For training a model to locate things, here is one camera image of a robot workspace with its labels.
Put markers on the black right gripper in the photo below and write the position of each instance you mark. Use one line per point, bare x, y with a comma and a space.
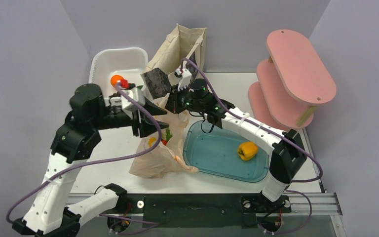
172, 103

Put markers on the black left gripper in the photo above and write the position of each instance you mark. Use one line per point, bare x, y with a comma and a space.
147, 125

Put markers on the orange plastic grocery bag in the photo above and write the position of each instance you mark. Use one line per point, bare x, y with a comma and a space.
165, 159

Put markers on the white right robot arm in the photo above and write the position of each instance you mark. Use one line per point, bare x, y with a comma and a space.
284, 149

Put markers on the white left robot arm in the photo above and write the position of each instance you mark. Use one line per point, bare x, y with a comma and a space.
73, 144

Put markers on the orange fruit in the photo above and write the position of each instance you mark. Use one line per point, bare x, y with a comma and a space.
117, 80

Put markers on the white plastic basket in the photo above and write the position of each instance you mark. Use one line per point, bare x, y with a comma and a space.
126, 62

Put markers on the canvas tote bag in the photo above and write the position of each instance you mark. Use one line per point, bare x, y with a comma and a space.
182, 42

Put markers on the teal plastic tray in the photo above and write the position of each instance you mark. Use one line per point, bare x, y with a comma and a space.
216, 153

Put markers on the yellow bell pepper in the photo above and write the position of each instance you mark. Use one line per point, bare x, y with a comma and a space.
247, 150

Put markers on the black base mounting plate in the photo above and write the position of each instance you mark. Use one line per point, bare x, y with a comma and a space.
201, 210

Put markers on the pink three-tier shelf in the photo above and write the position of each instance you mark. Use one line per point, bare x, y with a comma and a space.
292, 82

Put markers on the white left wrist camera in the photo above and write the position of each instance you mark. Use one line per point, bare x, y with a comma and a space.
130, 97

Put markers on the aluminium frame rail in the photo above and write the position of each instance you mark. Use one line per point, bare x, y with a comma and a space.
312, 199

